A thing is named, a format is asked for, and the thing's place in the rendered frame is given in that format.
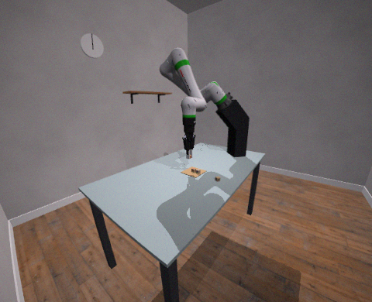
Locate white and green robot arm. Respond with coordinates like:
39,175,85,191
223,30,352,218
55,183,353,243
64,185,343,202
160,48,233,125

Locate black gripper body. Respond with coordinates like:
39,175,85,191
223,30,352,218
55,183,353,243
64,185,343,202
184,125,195,140

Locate tan square mat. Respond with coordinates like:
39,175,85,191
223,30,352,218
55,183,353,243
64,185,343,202
181,166,206,178

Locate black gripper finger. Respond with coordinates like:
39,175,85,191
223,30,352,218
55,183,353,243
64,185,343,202
182,135,191,159
189,135,195,158

